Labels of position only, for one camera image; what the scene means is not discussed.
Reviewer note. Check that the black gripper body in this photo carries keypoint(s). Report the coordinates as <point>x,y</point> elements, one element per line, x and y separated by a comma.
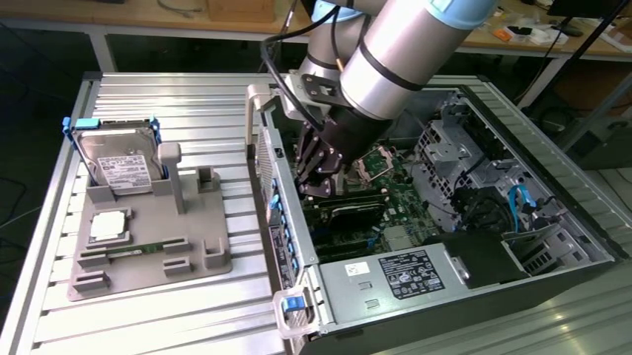
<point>359,133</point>

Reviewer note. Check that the graphics card with metal bracket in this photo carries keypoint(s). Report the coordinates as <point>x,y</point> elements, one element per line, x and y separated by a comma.
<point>359,222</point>

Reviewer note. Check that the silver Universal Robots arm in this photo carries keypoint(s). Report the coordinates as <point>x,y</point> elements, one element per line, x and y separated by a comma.
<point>395,59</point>

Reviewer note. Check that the metal socket cover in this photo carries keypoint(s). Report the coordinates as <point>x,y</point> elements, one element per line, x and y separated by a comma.
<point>380,162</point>

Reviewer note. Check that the black RAM stick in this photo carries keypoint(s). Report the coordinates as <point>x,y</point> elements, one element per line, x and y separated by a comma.
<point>356,199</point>

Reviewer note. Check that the metal disk bay cage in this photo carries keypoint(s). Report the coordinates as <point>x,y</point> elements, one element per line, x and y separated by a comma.
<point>444,151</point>

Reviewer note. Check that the green motherboard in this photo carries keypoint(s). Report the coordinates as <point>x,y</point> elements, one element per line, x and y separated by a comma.
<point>406,199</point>

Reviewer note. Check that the grey power supply unit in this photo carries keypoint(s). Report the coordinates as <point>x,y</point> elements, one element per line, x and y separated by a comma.
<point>391,281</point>

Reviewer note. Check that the hard disk in blue carrier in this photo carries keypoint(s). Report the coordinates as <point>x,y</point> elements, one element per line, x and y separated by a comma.
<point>121,162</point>

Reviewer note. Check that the blue case latch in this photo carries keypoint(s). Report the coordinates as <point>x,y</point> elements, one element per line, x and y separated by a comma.
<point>295,303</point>

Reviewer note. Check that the brown cardboard box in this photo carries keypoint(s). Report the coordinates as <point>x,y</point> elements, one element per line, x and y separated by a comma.
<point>243,9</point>

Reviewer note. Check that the grey parts rack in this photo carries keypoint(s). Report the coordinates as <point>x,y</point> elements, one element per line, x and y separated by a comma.
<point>153,266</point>

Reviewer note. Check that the green RAM stick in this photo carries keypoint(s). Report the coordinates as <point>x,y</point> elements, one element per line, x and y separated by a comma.
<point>133,249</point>

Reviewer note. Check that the silver CPU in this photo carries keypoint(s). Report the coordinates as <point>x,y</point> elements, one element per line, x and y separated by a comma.
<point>109,226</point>

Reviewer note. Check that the black slanted pole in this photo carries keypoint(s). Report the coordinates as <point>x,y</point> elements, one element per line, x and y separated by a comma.
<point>569,55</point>

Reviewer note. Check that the open black PC case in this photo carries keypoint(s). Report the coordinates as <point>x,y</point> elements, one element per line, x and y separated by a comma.
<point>494,296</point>

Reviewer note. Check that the black monitor stand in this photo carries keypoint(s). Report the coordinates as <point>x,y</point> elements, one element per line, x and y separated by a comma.
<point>569,22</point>

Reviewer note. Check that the wooden desk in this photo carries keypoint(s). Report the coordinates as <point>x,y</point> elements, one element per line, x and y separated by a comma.
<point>60,15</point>

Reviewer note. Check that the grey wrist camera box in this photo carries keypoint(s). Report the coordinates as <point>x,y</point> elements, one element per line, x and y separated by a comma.
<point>309,92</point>

